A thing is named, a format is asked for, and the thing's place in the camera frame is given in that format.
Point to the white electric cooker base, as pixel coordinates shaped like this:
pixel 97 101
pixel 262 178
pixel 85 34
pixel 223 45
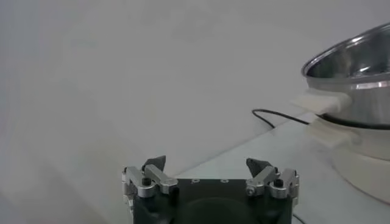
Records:
pixel 365 170

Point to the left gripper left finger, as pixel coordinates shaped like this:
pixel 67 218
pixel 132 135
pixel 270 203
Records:
pixel 158 178

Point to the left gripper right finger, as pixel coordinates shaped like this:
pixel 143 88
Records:
pixel 265 179

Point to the stainless steel steamer basket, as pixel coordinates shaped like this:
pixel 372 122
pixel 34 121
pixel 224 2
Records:
pixel 365 100

